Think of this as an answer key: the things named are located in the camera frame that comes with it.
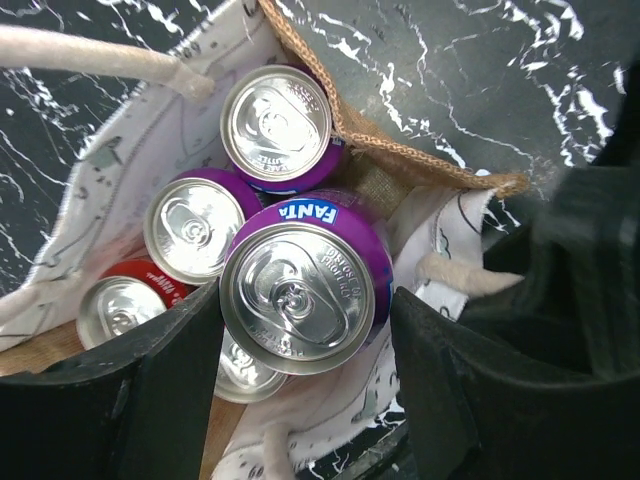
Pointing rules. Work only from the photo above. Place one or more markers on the red cola can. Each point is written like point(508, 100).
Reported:
point(242, 379)
point(128, 294)

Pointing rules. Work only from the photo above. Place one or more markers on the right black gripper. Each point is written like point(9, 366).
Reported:
point(578, 305)

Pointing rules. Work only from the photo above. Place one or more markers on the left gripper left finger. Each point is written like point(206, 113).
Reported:
point(135, 407)

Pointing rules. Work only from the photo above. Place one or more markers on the purple fanta can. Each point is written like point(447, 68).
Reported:
point(308, 281)
point(277, 129)
point(191, 222)

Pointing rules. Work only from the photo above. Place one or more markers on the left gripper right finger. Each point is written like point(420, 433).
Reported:
point(480, 410)

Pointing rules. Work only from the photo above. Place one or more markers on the burlap canvas bag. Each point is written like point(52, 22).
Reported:
point(166, 127)

